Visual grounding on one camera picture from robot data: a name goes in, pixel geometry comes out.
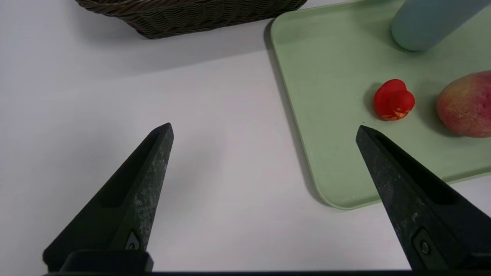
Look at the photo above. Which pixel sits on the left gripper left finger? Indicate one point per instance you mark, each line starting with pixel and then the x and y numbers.
pixel 126 207

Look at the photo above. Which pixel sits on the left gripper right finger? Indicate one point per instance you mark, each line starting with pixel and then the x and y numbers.
pixel 422 214

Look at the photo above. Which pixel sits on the pink peach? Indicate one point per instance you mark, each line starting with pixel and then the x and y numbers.
pixel 468 107

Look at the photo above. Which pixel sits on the blue-grey plastic cup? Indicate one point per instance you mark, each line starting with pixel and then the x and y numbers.
pixel 425 27

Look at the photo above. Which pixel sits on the dark brown wicker basket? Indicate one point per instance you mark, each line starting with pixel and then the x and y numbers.
pixel 199 17

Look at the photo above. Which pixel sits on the light green plastic tray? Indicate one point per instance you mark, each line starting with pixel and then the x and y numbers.
pixel 337 153

